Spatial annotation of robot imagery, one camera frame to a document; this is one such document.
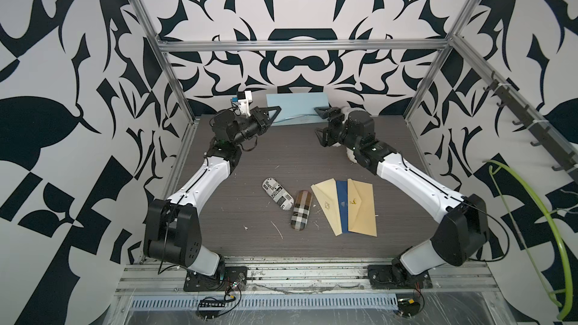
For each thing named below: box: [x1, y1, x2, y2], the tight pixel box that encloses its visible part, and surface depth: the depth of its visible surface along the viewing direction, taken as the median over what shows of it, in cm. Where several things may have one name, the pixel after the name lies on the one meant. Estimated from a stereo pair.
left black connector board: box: [196, 299, 226, 320], surface depth 74 cm
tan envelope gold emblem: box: [346, 178, 378, 237], surface depth 90 cm
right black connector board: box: [397, 297, 421, 317], surface depth 73 cm
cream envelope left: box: [310, 177, 343, 237], surface depth 92 cm
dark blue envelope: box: [335, 180, 350, 234], surface depth 92 cm
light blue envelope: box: [265, 91, 330, 127], surface depth 74 cm
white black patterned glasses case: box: [261, 176, 296, 211], surface depth 93 cm
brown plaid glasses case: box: [290, 189, 314, 231], surface depth 87 cm
